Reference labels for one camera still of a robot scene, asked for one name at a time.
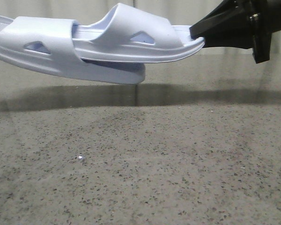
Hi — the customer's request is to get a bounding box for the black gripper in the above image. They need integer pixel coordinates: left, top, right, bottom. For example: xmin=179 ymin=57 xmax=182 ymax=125
xmin=190 ymin=0 xmax=281 ymax=63

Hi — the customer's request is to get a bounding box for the light blue slipper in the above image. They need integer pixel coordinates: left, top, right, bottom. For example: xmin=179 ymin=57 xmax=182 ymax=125
xmin=72 ymin=3 xmax=205 ymax=63
xmin=0 ymin=15 xmax=146 ymax=84

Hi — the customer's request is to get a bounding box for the beige pleated curtain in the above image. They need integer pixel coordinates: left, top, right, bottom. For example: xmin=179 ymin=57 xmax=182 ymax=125
xmin=0 ymin=0 xmax=281 ymax=56

